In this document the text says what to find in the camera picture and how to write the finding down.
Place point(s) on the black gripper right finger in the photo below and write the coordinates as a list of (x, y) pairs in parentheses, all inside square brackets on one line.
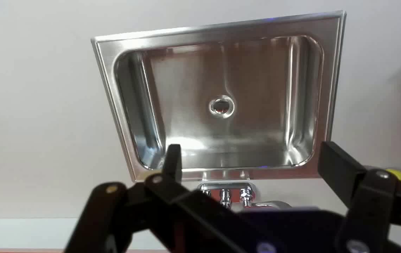
[(374, 202)]

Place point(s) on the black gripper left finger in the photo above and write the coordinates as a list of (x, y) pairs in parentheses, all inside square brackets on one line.
[(130, 212)]

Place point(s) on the stainless steel sink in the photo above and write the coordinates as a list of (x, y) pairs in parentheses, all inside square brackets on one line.
[(257, 85)]

